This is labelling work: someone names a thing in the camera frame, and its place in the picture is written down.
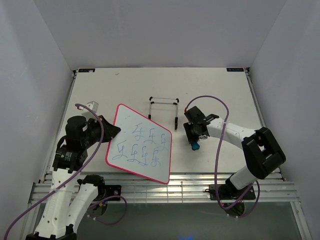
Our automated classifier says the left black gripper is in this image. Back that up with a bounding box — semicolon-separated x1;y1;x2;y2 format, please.
82;114;121;148

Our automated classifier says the blue whiteboard eraser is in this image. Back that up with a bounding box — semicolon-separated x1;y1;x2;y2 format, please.
191;142;200;151

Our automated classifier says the pink framed whiteboard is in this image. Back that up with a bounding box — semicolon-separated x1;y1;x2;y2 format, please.
105;103;173;185

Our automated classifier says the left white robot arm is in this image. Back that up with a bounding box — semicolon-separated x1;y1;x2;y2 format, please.
26;115;121;240

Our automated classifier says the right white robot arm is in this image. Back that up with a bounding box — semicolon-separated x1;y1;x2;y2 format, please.
183;106;286;199

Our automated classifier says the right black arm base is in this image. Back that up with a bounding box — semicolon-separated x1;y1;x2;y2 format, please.
204;181;256;200

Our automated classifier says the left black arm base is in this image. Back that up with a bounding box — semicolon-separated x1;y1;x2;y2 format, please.
102;184;122;199

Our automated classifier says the black metal whiteboard stand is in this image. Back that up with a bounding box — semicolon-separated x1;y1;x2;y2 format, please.
147;96;180;131

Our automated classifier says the left blue table label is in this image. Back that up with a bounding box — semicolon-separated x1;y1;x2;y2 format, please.
78;68;96;73

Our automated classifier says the blue table label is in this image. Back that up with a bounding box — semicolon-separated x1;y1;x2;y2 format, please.
226;67;245;73
78;68;96;73

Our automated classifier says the right blue table label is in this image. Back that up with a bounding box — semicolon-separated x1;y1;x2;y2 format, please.
226;67;245;73

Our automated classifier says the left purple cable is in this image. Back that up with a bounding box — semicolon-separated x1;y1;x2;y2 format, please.
3;103;127;237

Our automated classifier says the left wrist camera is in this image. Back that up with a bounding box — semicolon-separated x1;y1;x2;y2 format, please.
75;101;99;118

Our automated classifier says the aluminium frame rail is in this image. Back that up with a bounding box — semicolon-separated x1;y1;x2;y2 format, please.
27;172;301;205

